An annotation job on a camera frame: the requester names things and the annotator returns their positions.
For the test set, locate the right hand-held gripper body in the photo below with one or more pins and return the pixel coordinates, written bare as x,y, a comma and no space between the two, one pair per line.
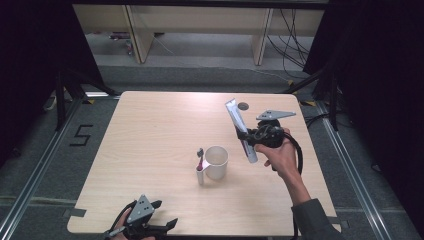
270,133

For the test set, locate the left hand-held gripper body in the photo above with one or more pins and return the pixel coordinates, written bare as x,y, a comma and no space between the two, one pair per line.
141,213

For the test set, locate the white toothpaste tube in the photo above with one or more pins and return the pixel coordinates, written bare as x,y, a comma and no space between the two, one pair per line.
237,116

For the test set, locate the pink toothbrush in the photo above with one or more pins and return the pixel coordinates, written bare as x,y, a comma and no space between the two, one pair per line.
200,160

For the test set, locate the person's left hand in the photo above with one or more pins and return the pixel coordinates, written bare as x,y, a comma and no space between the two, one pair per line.
124,230

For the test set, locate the person's right hand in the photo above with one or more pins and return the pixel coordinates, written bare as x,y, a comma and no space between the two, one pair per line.
281,160

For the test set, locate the black metal stand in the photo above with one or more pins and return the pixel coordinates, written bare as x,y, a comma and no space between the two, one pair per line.
60,100
333,100

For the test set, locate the black curtain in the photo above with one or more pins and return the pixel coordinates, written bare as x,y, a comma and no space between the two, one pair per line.
30,66
380,83

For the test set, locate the small clutter under desk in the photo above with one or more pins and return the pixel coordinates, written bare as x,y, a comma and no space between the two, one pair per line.
128,46

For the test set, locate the aluminium floor rail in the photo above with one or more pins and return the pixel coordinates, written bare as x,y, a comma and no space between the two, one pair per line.
36,173
353,173

